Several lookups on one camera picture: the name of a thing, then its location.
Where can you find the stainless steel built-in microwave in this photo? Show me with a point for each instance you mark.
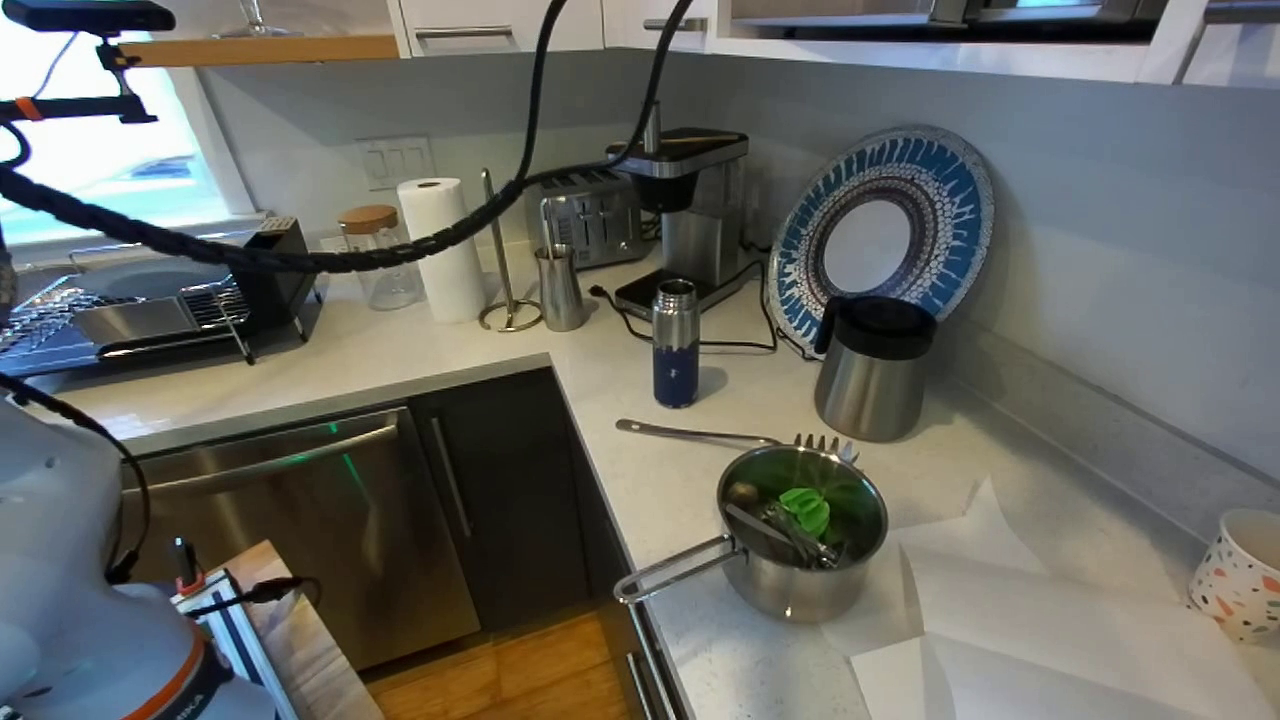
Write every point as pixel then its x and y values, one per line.
pixel 1055 21

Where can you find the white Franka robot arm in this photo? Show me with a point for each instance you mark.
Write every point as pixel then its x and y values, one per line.
pixel 70 640

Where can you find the blue steel travel bottle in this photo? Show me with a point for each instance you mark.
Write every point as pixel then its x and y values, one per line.
pixel 675 341

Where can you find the small steel pitcher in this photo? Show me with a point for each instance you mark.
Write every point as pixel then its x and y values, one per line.
pixel 562 288

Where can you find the metal paper towel holder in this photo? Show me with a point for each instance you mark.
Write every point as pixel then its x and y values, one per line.
pixel 508 310

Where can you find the steel toaster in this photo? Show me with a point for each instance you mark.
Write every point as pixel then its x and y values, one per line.
pixel 589 214

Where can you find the steel serving fork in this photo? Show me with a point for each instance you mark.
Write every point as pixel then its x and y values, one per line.
pixel 802 442

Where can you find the steel drip coffee maker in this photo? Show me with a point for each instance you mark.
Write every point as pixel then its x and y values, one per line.
pixel 695 184

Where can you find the dark lower cabinet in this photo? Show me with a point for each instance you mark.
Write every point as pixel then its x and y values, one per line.
pixel 523 497

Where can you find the green utensil in pot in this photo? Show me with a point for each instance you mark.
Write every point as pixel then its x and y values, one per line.
pixel 806 508

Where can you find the steel canister black lid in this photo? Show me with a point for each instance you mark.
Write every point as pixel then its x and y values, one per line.
pixel 873 367

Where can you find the blue white decorative plate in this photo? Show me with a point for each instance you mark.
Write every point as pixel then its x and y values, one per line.
pixel 903 214

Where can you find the stainless steel dishwasher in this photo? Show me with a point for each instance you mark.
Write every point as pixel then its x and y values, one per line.
pixel 341 500

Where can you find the white paper sheet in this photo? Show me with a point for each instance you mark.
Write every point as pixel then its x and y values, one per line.
pixel 1001 637

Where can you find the white patterned mug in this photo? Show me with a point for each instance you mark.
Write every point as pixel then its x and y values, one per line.
pixel 1236 581

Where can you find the steel saucepan with handle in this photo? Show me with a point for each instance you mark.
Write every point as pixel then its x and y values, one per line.
pixel 763 555

